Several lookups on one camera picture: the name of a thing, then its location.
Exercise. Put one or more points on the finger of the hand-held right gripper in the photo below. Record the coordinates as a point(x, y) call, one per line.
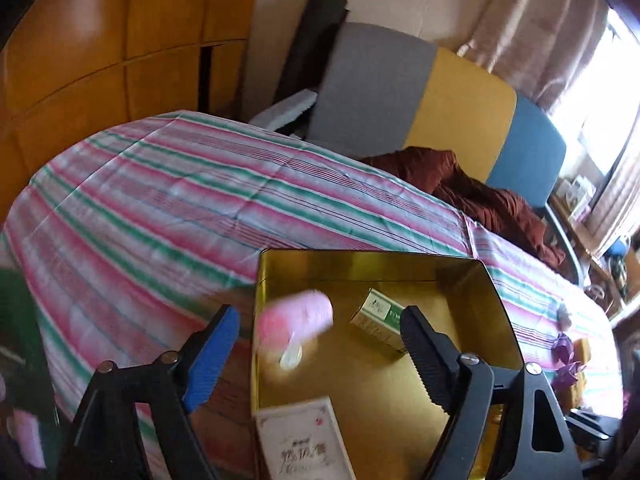
point(595, 427)

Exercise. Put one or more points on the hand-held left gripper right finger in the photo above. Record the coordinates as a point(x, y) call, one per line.
point(425, 360)

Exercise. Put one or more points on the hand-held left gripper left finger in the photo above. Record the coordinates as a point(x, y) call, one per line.
point(210, 360)

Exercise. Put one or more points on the gold tray box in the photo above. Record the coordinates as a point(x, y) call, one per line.
point(360, 400)

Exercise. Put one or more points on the purple snack packet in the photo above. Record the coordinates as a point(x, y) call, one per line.
point(567, 355)

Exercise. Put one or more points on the pink bottle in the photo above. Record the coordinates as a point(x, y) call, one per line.
point(295, 320)

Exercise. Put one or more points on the small green box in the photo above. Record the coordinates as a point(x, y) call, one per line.
point(375, 320)

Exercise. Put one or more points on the yellow sponge cube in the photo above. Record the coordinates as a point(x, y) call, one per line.
point(582, 349)

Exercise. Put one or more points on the white crumpled packet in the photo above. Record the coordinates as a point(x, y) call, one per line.
point(565, 314)

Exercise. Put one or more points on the white card box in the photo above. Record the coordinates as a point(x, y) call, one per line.
point(300, 440)

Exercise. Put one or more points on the striped bed sheet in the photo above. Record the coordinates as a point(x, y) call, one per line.
point(175, 210)

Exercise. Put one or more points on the brown red cloth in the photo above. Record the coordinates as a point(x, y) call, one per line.
point(475, 200)

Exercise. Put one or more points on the wooden side shelf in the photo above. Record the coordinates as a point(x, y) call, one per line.
point(582, 240)

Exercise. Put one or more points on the dark green board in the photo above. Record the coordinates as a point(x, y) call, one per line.
point(20, 340)

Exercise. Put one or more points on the beige curtain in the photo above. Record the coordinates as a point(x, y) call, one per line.
point(540, 25)
point(617, 185)

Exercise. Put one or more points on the grey yellow blue chair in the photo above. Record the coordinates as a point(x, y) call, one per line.
point(470, 110)

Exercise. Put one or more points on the white chair armrest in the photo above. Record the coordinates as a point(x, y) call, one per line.
point(285, 110)

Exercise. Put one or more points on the black rolled mat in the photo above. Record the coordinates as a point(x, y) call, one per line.
point(312, 35)

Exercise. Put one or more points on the wooden wardrobe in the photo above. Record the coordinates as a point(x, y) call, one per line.
point(75, 35)

